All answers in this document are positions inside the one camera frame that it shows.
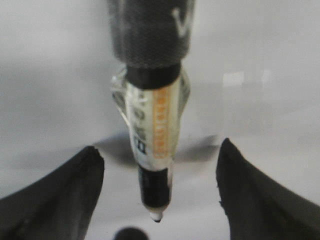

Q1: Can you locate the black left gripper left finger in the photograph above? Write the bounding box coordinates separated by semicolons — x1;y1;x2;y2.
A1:
0;146;105;240

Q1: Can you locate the white black whiteboard marker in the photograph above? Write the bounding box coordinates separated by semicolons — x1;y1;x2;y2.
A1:
107;0;195;223

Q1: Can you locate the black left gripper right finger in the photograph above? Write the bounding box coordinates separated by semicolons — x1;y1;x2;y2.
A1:
216;138;320;240

